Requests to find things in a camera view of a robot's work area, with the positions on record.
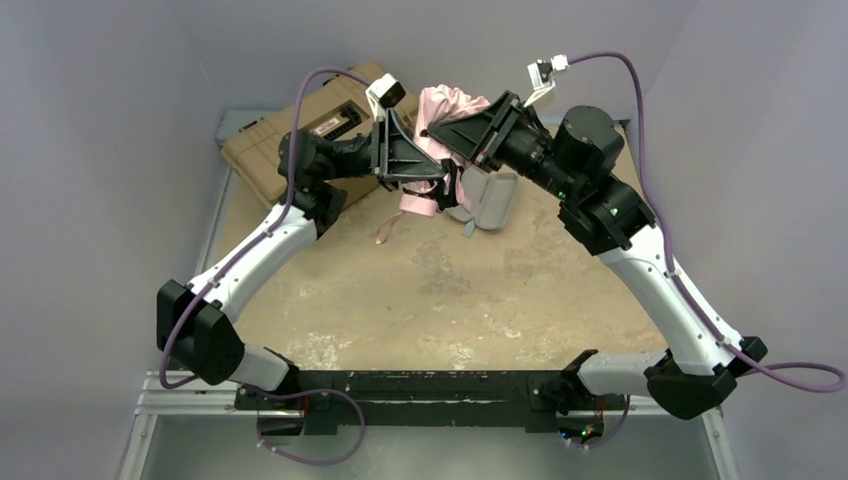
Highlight pink grey umbrella case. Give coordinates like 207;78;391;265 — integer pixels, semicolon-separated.
446;166;519;238

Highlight pink umbrella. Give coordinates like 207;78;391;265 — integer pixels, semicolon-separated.
375;84;490;245

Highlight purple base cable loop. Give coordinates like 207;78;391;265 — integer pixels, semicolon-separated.
255;388;368;468

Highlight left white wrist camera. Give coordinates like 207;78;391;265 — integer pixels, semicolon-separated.
365;73;407;123

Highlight tan plastic toolbox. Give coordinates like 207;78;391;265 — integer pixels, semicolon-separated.
221;62;386;209

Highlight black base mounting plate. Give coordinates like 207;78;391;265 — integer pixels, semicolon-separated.
236;366;625;437

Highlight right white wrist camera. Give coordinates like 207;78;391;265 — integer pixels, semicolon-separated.
524;54;570;107

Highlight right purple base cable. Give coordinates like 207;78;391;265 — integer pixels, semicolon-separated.
563;396;633;452

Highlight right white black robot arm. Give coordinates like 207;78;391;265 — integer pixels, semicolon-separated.
426;92;767;420

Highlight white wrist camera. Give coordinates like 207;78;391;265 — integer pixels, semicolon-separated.
524;54;570;107
365;73;407;123

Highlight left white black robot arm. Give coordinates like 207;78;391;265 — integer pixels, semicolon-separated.
156;109;457;391

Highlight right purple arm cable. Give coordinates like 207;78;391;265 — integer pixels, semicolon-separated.
568;51;848;395

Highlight aluminium frame rail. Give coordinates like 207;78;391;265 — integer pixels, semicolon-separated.
116;371;740;480

